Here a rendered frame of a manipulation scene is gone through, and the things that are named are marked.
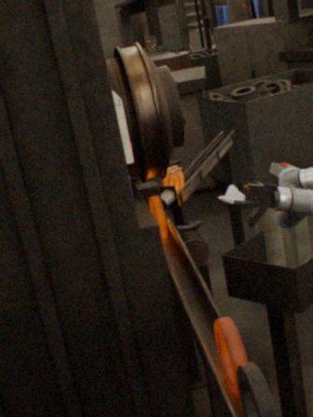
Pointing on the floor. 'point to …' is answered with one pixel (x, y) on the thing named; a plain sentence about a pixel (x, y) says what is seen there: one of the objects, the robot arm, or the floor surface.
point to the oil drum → (179, 60)
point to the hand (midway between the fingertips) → (222, 199)
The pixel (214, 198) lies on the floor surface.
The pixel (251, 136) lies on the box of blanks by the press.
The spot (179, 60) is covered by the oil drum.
